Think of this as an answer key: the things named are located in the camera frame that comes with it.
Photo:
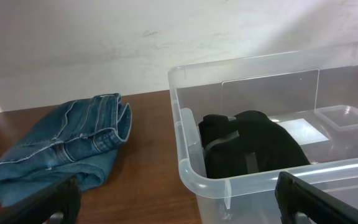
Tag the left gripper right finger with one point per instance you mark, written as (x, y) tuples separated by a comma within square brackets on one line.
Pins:
[(300, 202)]

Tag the black garment with bands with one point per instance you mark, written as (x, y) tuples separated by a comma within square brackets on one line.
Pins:
[(247, 143)]

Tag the white label in bin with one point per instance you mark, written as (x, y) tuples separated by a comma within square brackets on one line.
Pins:
[(303, 132)]

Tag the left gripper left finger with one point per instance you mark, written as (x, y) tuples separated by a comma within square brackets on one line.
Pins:
[(58, 203)]

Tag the dark blue jeans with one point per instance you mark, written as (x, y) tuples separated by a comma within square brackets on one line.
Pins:
[(79, 137)]

